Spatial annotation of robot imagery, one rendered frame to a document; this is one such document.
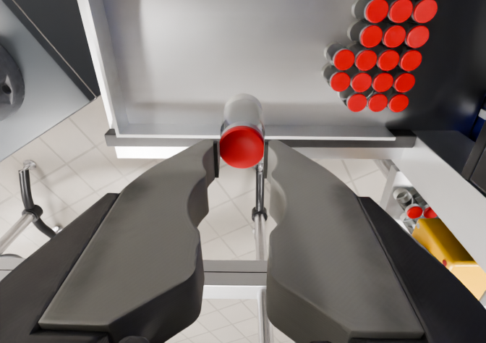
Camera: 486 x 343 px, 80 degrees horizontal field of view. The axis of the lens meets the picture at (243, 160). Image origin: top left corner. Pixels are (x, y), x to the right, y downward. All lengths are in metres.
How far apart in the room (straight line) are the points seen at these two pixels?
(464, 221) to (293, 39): 0.26
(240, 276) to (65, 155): 1.03
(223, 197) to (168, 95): 1.23
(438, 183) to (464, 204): 0.04
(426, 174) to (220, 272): 0.93
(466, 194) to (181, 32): 0.34
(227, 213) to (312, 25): 1.37
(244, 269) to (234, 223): 0.52
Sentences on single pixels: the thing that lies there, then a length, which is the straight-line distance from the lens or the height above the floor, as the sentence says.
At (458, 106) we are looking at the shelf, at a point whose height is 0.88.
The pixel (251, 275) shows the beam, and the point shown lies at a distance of 1.20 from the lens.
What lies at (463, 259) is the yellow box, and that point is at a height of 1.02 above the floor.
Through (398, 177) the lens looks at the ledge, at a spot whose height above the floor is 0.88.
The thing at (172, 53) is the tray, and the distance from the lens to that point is 0.37.
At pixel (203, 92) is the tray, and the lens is 0.38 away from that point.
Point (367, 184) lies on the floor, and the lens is 1.64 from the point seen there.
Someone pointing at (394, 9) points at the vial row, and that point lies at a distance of 0.34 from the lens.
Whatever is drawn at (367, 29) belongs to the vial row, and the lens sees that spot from 0.33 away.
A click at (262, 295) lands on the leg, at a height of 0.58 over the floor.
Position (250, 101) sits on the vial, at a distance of 0.15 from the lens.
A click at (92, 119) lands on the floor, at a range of 1.52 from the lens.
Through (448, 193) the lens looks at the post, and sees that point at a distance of 0.38.
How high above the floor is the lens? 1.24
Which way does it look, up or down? 59 degrees down
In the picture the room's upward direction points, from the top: 179 degrees counter-clockwise
